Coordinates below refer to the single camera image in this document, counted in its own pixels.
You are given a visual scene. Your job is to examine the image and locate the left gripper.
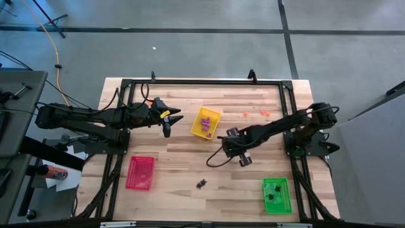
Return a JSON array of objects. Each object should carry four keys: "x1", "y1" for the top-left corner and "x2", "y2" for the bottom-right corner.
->
[{"x1": 127, "y1": 96, "x2": 185, "y2": 139}]

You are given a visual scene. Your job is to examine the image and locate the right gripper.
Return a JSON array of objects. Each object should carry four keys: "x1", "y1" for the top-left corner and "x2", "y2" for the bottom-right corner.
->
[{"x1": 220, "y1": 126, "x2": 254, "y2": 168}]

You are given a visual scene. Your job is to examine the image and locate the yellow plastic basket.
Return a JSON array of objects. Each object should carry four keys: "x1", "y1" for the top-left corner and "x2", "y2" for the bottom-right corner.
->
[{"x1": 190, "y1": 106, "x2": 222, "y2": 141}]

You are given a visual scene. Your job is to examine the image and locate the red plastic basket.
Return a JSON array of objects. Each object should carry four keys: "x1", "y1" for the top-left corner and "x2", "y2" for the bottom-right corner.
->
[{"x1": 125, "y1": 155, "x2": 156, "y2": 191}]

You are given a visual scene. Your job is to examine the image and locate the green plastic basket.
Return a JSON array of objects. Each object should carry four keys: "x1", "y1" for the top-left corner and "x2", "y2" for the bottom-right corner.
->
[{"x1": 262, "y1": 177, "x2": 294, "y2": 216}]

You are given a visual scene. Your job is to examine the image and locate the white paper sheets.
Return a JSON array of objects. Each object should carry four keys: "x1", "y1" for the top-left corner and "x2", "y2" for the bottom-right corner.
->
[{"x1": 42, "y1": 144, "x2": 87, "y2": 193}]

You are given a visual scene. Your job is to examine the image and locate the black support beam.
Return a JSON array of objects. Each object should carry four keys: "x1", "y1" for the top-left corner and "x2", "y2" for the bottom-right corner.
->
[{"x1": 18, "y1": 136, "x2": 86, "y2": 172}]

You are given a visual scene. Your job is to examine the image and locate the orange can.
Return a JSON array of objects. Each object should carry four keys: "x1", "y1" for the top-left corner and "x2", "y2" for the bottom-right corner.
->
[{"x1": 37, "y1": 164, "x2": 69, "y2": 181}]

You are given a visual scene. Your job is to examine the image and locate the grey panel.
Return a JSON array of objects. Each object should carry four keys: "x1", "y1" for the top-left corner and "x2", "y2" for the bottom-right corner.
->
[{"x1": 327, "y1": 94, "x2": 405, "y2": 226}]

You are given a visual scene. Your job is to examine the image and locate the black tripod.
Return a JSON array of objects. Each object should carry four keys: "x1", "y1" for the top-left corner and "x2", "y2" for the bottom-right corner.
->
[{"x1": 31, "y1": 0, "x2": 69, "y2": 39}]

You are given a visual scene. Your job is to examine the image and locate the black bar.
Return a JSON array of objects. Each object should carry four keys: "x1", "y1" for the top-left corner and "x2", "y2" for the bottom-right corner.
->
[{"x1": 347, "y1": 80, "x2": 405, "y2": 122}]

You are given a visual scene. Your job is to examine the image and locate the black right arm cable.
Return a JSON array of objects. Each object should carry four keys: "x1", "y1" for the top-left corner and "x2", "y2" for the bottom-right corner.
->
[{"x1": 206, "y1": 144, "x2": 237, "y2": 168}]

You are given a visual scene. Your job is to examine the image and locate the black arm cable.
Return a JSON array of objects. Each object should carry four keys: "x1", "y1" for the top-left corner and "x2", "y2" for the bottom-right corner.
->
[
  {"x1": 206, "y1": 144, "x2": 237, "y2": 168},
  {"x1": 108, "y1": 81, "x2": 152, "y2": 112}
]

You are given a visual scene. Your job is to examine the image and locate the black aluminium rig frame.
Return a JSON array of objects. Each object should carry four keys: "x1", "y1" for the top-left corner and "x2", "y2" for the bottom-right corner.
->
[{"x1": 74, "y1": 69, "x2": 341, "y2": 228}]

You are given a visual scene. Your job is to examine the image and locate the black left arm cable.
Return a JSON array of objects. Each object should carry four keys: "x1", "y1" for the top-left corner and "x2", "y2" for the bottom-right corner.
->
[{"x1": 108, "y1": 81, "x2": 152, "y2": 112}]

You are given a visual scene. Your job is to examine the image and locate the silver metal bracket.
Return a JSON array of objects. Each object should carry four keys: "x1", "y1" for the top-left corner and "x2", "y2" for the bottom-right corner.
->
[
  {"x1": 99, "y1": 221, "x2": 137, "y2": 228},
  {"x1": 277, "y1": 222, "x2": 313, "y2": 228}
]

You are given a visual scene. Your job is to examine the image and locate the yellow cable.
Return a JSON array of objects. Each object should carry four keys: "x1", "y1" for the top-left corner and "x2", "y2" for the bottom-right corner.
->
[{"x1": 20, "y1": 0, "x2": 70, "y2": 105}]

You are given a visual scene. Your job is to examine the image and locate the black clamp with handle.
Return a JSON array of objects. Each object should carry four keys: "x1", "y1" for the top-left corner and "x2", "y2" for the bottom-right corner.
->
[{"x1": 0, "y1": 82, "x2": 32, "y2": 105}]

